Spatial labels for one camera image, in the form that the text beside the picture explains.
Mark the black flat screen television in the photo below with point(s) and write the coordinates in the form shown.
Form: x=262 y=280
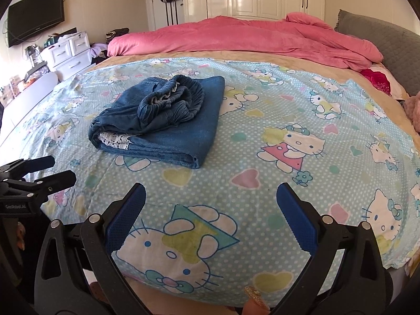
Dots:
x=36 y=16

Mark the person's left hand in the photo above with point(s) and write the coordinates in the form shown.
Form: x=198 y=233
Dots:
x=21 y=236

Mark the red pillow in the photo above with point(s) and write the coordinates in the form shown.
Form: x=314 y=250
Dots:
x=377 y=77

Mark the purple clothing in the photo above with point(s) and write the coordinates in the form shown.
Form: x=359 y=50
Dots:
x=98 y=51

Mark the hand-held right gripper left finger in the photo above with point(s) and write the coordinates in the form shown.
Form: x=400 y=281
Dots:
x=126 y=216

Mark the blue denim pants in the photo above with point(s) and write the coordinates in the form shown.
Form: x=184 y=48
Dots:
x=183 y=128

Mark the white bed footboard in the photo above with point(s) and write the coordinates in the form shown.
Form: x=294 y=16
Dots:
x=29 y=95

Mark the pink duvet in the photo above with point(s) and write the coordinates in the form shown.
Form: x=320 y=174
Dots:
x=229 y=36

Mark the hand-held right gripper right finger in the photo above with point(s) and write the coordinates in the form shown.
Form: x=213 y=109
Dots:
x=295 y=216

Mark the grey padded headboard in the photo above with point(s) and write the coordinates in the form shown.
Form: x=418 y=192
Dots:
x=387 y=46

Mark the cartoon cat printed bed sheet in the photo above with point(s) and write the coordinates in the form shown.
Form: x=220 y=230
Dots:
x=262 y=105

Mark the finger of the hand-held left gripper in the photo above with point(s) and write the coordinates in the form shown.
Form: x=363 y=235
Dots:
x=55 y=180
x=32 y=165

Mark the white drawer unit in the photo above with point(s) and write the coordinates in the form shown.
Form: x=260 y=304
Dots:
x=65 y=55

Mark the beige bed sheet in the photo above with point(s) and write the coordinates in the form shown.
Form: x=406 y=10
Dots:
x=262 y=55

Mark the person's right hand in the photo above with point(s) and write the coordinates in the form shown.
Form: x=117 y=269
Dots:
x=257 y=298

